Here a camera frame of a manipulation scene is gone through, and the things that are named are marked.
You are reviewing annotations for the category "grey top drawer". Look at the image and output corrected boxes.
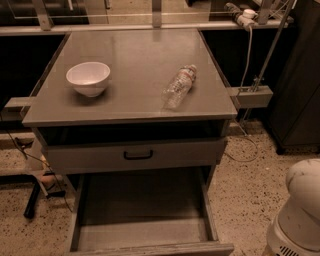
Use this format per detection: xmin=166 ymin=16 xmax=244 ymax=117
xmin=43 ymin=138 xmax=226 ymax=174

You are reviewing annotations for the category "grey bracket block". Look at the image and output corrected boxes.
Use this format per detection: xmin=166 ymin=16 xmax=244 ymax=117
xmin=1 ymin=97 xmax=34 ymax=121
xmin=227 ymin=86 xmax=273 ymax=109

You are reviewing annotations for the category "grey drawer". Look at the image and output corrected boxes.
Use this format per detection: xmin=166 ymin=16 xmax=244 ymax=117
xmin=66 ymin=168 xmax=234 ymax=256
xmin=43 ymin=138 xmax=226 ymax=174

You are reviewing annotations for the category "grey drawer cabinet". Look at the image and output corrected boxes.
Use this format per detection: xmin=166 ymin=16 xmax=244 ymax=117
xmin=21 ymin=28 xmax=238 ymax=256

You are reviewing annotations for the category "black bar on floor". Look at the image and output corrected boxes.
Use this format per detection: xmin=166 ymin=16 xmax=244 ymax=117
xmin=23 ymin=183 xmax=40 ymax=219

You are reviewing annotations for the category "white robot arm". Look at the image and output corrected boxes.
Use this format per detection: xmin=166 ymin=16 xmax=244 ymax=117
xmin=262 ymin=158 xmax=320 ymax=256

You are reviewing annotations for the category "white power cable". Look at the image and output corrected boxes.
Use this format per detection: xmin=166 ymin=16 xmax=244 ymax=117
xmin=223 ymin=25 xmax=260 ymax=164

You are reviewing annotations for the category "dark cabinet right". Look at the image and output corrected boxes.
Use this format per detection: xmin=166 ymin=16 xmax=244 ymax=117
xmin=266 ymin=0 xmax=320 ymax=155

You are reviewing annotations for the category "grey bracket block right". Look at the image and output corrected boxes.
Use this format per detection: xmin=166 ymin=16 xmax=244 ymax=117
xmin=227 ymin=86 xmax=273 ymax=109

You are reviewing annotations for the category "grey bracket block left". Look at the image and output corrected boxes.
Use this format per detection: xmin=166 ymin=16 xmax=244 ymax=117
xmin=1 ymin=97 xmax=34 ymax=121

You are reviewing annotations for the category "thin black cable left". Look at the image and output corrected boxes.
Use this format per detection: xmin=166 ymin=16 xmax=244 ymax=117
xmin=0 ymin=113 xmax=74 ymax=213

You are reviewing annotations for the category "white bowl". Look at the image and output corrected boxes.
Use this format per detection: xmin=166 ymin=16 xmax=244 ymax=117
xmin=66 ymin=62 xmax=111 ymax=97

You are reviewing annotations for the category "clear plastic water bottle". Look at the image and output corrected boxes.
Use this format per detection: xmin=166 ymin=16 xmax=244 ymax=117
xmin=161 ymin=64 xmax=197 ymax=109

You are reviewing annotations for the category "white power strip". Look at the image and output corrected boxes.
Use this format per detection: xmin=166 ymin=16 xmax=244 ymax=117
xmin=224 ymin=2 xmax=257 ymax=29

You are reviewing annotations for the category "metal tripod rod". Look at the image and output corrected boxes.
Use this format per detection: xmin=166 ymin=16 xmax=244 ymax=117
xmin=239 ymin=0 xmax=296 ymax=126

